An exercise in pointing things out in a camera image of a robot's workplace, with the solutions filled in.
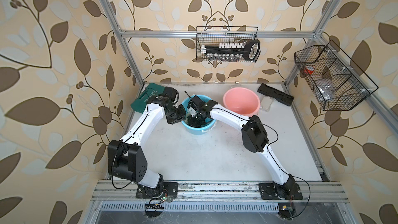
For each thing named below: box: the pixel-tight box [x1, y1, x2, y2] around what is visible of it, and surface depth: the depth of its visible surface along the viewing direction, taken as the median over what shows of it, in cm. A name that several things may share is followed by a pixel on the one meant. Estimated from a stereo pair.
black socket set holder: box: [200, 39, 261, 62], surface depth 86 cm
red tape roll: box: [303, 65, 315, 75], surface depth 88 cm
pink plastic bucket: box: [222, 86, 261, 117], surface depth 94 cm
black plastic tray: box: [257, 82, 295, 107], surface depth 114 cm
